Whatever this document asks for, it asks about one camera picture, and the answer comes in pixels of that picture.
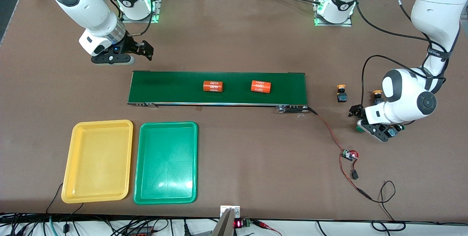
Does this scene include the red clip leads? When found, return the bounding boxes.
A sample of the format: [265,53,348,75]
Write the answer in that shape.
[252,220,283,236]

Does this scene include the grey camera stand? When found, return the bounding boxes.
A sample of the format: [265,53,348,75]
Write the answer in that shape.
[210,208,234,236]

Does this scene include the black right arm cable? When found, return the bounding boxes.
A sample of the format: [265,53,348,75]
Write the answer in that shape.
[126,0,154,37]

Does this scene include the small metal table bracket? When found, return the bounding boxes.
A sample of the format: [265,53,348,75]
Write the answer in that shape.
[220,206,241,218]

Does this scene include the thin black cable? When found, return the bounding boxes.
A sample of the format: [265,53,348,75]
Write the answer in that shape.
[45,183,84,215]

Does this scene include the orange cylinder printed 4680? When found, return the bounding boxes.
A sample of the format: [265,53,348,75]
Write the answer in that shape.
[203,80,224,93]
[251,80,272,95]

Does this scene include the orange power strip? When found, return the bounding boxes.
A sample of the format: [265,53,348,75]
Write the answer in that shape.
[126,226,154,236]

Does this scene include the green plastic tray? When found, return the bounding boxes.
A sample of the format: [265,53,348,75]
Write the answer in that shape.
[133,121,198,205]

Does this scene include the red and black cable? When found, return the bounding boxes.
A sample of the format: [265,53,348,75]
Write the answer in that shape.
[308,107,406,231]

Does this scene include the green conveyor belt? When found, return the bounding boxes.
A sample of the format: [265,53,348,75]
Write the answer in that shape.
[127,70,309,114]

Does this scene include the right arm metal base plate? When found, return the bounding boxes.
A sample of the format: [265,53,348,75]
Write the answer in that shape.
[121,0,163,23]

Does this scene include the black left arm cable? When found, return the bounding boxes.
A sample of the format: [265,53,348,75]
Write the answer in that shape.
[354,0,451,119]

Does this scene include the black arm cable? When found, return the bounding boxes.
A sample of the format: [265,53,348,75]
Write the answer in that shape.
[126,0,154,37]
[354,0,451,119]

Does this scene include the yellow plastic tray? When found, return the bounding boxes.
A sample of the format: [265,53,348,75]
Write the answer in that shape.
[61,120,133,204]

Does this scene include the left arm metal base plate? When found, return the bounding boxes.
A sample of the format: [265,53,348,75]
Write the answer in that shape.
[313,0,353,27]

